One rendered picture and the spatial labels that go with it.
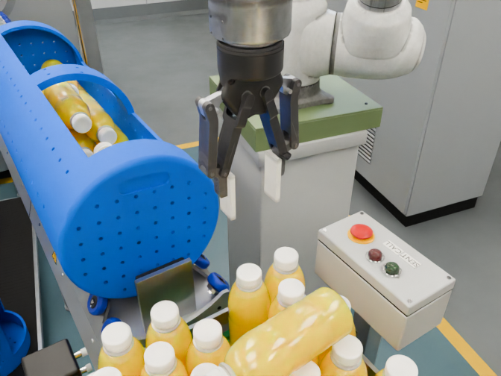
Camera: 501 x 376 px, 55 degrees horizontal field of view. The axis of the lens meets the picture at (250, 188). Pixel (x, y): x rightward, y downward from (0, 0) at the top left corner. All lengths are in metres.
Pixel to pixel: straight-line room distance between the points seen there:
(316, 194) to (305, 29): 0.45
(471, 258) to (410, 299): 1.87
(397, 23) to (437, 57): 1.03
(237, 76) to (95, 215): 0.35
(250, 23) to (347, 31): 0.72
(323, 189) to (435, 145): 1.12
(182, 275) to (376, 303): 0.32
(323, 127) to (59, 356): 0.82
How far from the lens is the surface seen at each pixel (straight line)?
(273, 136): 0.62
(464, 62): 2.31
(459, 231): 2.74
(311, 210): 1.41
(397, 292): 0.74
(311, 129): 1.25
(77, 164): 0.81
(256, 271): 0.75
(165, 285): 0.84
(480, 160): 2.72
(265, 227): 1.37
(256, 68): 0.53
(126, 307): 0.95
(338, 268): 0.81
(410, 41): 1.24
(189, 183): 0.82
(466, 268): 2.53
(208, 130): 0.56
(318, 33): 1.23
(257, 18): 0.51
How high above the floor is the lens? 1.62
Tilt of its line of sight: 35 degrees down
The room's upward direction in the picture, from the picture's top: straight up
